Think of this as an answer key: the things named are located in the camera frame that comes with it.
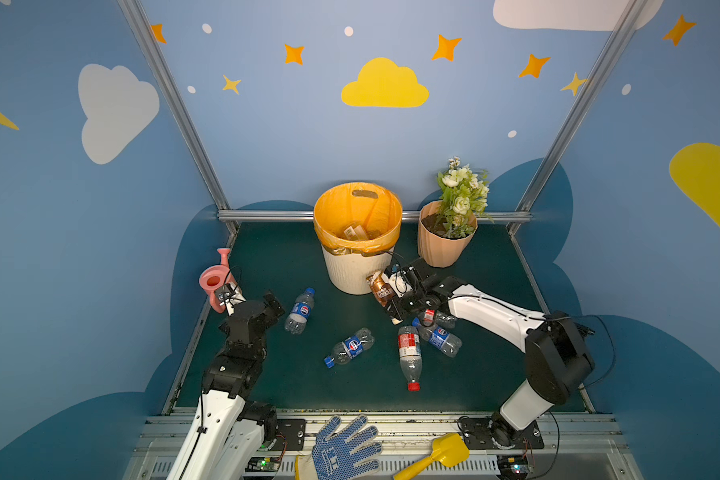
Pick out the brown tea bottle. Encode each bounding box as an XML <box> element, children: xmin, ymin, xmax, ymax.
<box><xmin>366</xmin><ymin>271</ymin><xmax>403</xmax><ymax>325</ymax></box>

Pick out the white label bottle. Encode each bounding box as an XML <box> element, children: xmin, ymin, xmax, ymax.
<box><xmin>343</xmin><ymin>223</ymin><xmax>370</xmax><ymax>241</ymax></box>

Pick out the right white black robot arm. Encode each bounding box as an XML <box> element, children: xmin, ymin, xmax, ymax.
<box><xmin>381</xmin><ymin>258</ymin><xmax>595</xmax><ymax>446</ymax></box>

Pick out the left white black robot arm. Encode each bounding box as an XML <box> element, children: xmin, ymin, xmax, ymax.
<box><xmin>168</xmin><ymin>291</ymin><xmax>285</xmax><ymax>479</ymax></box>

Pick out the white ribbed waste bin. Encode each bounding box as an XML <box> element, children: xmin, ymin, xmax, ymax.
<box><xmin>322</xmin><ymin>246</ymin><xmax>394</xmax><ymax>295</ymax></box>

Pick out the orange bin liner bag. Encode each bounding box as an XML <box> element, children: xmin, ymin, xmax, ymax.
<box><xmin>313</xmin><ymin>182</ymin><xmax>403</xmax><ymax>252</ymax></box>

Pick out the red label yellow cap bottle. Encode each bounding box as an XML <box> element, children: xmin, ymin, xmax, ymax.
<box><xmin>418</xmin><ymin>309</ymin><xmax>458</xmax><ymax>329</ymax></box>

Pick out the Pepsi bottle far left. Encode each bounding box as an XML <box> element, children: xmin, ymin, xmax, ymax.
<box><xmin>285</xmin><ymin>288</ymin><xmax>315</xmax><ymax>335</ymax></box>

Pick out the peach ribbed flower pot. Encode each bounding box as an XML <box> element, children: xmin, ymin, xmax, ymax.
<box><xmin>417</xmin><ymin>200</ymin><xmax>477</xmax><ymax>268</ymax></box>

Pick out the Pepsi bottle centre right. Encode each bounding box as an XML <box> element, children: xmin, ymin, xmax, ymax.
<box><xmin>412</xmin><ymin>318</ymin><xmax>462</xmax><ymax>358</ymax></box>

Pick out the pink watering can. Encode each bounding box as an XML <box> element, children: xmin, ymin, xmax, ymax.
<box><xmin>199</xmin><ymin>248</ymin><xmax>238</xmax><ymax>313</ymax></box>

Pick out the red label cola bottle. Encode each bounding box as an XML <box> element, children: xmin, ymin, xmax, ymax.
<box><xmin>398</xmin><ymin>326</ymin><xmax>423</xmax><ymax>392</ymax></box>

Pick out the Pepsi bottle centre blue cap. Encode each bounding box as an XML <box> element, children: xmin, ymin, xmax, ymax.
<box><xmin>324</xmin><ymin>328</ymin><xmax>375</xmax><ymax>369</ymax></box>

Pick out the artificial white flower plant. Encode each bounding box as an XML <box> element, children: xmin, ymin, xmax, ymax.
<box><xmin>434</xmin><ymin>156</ymin><xmax>490</xmax><ymax>240</ymax></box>

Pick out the left controller board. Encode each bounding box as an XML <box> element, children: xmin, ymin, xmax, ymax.
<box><xmin>245</xmin><ymin>457</ymin><xmax>281</xmax><ymax>475</ymax></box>

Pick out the controller board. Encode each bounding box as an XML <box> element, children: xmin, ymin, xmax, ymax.
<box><xmin>245</xmin><ymin>457</ymin><xmax>281</xmax><ymax>475</ymax></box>
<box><xmin>496</xmin><ymin>456</ymin><xmax>532</xmax><ymax>480</ymax></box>

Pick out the blue dotted work glove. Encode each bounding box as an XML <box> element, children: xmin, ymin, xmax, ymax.
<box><xmin>299</xmin><ymin>415</ymin><xmax>383</xmax><ymax>480</ymax></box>

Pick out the yellow toy shovel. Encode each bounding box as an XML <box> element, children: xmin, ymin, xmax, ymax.
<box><xmin>393</xmin><ymin>432</ymin><xmax>470</xmax><ymax>480</ymax></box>

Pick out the right controller board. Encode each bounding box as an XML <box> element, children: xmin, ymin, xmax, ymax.
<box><xmin>496</xmin><ymin>456</ymin><xmax>532</xmax><ymax>480</ymax></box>

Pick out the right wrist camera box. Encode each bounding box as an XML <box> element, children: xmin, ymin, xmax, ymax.
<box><xmin>387</xmin><ymin>271</ymin><xmax>414</xmax><ymax>298</ymax></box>

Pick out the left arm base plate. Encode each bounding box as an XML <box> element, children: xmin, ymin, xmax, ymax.
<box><xmin>260</xmin><ymin>418</ymin><xmax>307</xmax><ymax>452</ymax></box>

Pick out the aluminium frame rear bar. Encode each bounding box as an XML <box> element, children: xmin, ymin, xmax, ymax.
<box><xmin>217</xmin><ymin>209</ymin><xmax>532</xmax><ymax>225</ymax></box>

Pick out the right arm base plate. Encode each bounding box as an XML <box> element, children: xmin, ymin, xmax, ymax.
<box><xmin>456</xmin><ymin>414</ymin><xmax>545</xmax><ymax>450</ymax></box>

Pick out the aluminium frame left post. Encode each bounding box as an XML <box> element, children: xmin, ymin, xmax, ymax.
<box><xmin>117</xmin><ymin>0</ymin><xmax>239</xmax><ymax>238</ymax></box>

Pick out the aluminium frame post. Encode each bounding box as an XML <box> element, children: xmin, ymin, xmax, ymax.
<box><xmin>507</xmin><ymin>0</ymin><xmax>649</xmax><ymax>238</ymax></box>
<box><xmin>117</xmin><ymin>0</ymin><xmax>239</xmax><ymax>238</ymax></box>

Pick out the aluminium frame right post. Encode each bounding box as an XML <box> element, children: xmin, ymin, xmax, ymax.
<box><xmin>507</xmin><ymin>0</ymin><xmax>649</xmax><ymax>238</ymax></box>

